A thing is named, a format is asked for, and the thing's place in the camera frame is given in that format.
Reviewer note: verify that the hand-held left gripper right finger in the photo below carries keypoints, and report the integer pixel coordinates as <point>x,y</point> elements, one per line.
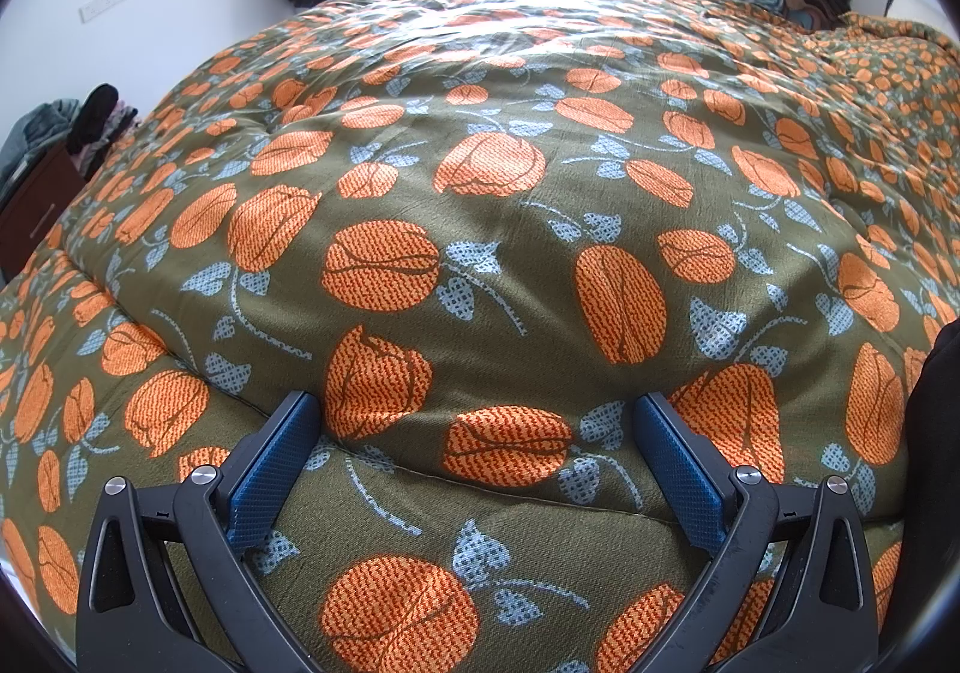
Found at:
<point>686,470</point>

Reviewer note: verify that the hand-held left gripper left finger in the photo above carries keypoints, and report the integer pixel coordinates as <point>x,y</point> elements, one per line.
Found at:
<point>270,470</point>

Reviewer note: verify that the black pants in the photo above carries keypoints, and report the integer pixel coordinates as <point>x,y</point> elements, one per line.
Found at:
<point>946,410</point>

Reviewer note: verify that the green orange floral blanket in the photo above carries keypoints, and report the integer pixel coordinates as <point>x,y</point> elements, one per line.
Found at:
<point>525,193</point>

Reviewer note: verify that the brown wooden cabinet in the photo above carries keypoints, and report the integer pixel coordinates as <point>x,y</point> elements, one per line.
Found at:
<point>37,208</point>

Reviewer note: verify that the grey-blue garment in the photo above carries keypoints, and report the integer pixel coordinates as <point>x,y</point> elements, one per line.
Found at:
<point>37,133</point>

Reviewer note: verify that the white pillow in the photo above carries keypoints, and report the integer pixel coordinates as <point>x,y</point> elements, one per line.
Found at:
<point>915,9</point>

